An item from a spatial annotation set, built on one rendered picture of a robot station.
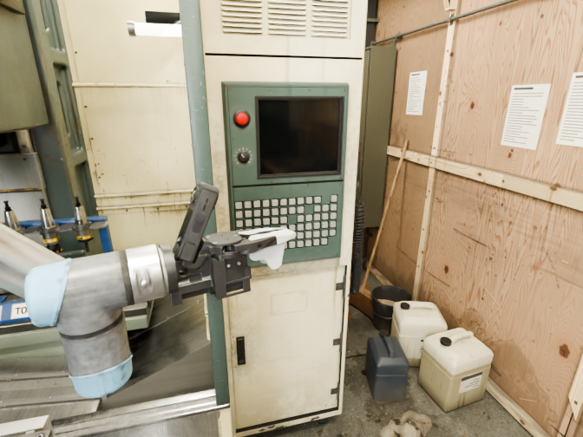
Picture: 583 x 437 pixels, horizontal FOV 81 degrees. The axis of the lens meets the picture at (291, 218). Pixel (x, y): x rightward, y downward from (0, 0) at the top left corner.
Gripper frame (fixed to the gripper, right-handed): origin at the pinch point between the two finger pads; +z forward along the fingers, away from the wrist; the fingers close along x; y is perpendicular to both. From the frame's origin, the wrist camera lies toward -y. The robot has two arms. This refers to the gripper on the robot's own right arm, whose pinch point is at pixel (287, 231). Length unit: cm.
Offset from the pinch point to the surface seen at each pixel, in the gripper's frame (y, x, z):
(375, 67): -68, -172, 173
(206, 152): -13.4, -29.8, -4.2
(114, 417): 59, -51, -34
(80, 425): 59, -53, -43
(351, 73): -38, -57, 59
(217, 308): 27.4, -35.5, -4.7
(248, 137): -17, -66, 20
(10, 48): -58, -130, -50
